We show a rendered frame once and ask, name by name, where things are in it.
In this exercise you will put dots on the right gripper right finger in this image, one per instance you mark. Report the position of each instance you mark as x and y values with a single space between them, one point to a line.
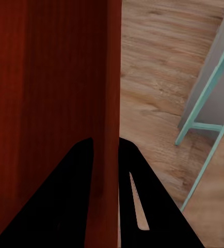
168 227

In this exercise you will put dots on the storage box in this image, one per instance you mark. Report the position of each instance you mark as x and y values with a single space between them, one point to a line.
60 64

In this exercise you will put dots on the standing mirror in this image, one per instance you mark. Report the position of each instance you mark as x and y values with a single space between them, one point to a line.
204 206

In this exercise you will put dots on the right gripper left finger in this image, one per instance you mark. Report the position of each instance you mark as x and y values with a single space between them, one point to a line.
56 215

